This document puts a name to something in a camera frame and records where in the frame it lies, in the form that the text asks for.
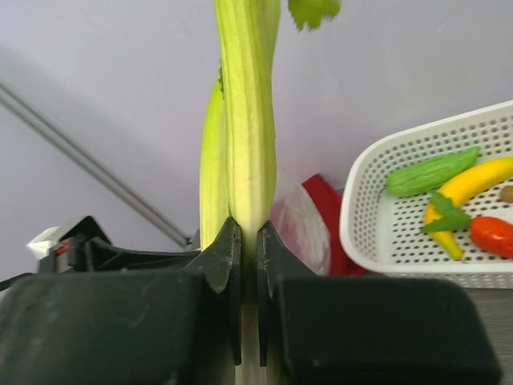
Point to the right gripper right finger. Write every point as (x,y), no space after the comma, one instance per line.
(348,330)

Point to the red folded cloth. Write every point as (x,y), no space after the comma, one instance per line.
(328,203)

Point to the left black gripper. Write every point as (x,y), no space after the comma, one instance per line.
(84,248)

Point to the toy yellow banana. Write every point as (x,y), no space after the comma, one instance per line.
(444,214)

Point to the small brown nut toy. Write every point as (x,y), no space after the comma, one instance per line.
(506,194)

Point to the toy celery leek stalk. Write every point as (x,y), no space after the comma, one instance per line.
(238,166)

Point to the clear zip top bag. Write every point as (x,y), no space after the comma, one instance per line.
(300,225)

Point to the toy orange carrot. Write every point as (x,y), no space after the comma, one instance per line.
(492,235)

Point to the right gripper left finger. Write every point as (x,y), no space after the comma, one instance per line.
(100,329)

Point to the toy green cucumber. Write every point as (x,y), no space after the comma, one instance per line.
(430,174)

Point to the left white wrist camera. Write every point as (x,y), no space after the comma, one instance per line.
(41,244)

